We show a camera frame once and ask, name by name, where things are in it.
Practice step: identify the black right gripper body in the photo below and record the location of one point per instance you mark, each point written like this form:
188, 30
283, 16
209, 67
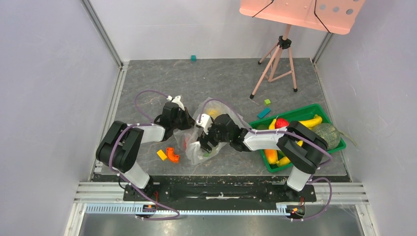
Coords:
208, 136

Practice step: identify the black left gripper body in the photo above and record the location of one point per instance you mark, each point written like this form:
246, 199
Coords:
182, 122

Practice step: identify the clear plastic bag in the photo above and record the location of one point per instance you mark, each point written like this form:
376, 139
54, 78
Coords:
193, 152

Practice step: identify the orange yellow mango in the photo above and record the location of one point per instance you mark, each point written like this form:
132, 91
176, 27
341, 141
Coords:
271, 156

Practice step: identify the single yellow banana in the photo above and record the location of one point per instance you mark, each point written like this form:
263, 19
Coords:
272, 124

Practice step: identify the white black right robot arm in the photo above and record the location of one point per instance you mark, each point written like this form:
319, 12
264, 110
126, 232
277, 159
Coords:
304, 148

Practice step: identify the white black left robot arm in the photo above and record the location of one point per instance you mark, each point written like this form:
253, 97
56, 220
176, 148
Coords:
120, 146

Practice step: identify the orange fruit in bag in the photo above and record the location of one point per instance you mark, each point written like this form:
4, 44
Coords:
213, 113

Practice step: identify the yellow flat toy block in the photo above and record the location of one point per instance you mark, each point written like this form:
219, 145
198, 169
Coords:
162, 155

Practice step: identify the orange curved toy piece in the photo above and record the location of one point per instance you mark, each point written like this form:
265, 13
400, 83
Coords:
171, 155

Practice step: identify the teal long toy block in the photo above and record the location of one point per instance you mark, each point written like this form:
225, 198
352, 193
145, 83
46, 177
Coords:
263, 113

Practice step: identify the red strawberry fruit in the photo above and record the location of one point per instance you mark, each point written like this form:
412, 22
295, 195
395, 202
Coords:
281, 122

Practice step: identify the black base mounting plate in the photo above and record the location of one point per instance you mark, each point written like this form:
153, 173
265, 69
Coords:
265, 188

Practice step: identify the yellow banana bunch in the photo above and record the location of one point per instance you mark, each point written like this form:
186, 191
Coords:
311, 123

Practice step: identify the netted green melon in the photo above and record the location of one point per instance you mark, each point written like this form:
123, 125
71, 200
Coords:
329, 133

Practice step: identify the pink music stand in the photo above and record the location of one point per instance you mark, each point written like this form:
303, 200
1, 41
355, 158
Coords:
331, 16

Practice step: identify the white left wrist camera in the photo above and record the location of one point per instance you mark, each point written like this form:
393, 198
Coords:
177, 100

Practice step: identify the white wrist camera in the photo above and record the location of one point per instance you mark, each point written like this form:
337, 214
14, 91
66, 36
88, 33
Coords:
177, 100
204, 121

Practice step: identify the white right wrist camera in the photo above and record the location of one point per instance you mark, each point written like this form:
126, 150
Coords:
204, 121

